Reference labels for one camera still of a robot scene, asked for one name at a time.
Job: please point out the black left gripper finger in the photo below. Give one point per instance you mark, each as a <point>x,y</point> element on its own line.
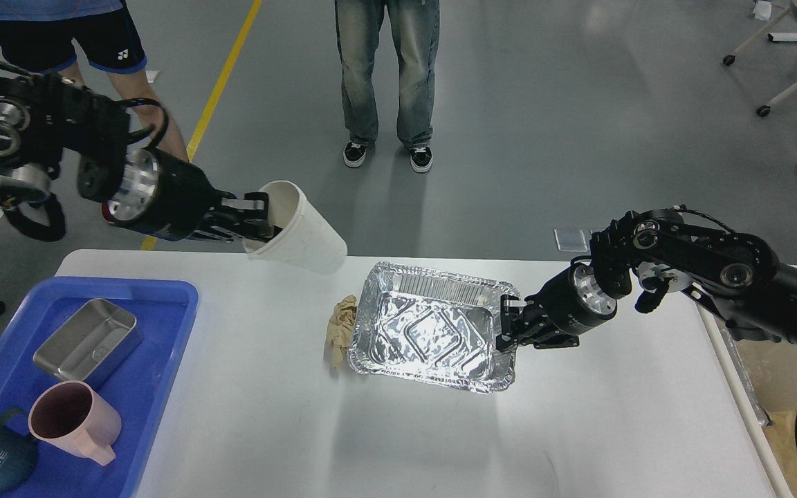
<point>251,206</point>
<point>228,229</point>

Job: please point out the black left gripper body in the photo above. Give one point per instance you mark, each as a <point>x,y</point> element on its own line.
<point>161,196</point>

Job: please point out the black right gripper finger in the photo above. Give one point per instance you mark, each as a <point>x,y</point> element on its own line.
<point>511,313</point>
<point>509,340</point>

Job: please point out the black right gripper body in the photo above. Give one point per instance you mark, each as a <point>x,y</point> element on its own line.
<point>567,306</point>

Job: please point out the white paper cup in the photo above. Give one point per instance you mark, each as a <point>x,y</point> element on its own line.
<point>306,239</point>

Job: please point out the aluminium foil tray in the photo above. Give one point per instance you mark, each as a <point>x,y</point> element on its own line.
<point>432,326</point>

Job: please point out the brown paper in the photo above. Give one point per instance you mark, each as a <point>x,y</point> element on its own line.
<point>340,327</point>
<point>780,435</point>

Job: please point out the square stainless steel tray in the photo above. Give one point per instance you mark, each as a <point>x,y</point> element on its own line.
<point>91,344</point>

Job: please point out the pink mug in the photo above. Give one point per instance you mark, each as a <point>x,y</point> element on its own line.
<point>74,418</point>

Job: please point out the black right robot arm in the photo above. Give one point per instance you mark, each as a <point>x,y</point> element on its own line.
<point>733,275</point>

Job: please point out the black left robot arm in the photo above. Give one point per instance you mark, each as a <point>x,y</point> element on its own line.
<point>43,115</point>

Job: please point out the clear floor plate left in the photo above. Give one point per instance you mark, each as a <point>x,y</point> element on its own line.
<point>572,240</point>

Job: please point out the blue plastic bin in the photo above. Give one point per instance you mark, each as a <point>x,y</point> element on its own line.
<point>138,388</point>

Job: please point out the person in black shorts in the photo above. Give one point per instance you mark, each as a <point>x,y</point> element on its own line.
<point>41,36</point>

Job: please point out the beige plastic bin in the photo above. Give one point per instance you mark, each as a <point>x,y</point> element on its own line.
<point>772,368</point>

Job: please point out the foil tray in bin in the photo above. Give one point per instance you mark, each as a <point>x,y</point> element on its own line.
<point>761,414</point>

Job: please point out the brown paper in bin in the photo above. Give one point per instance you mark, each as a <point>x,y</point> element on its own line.
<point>780,435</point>

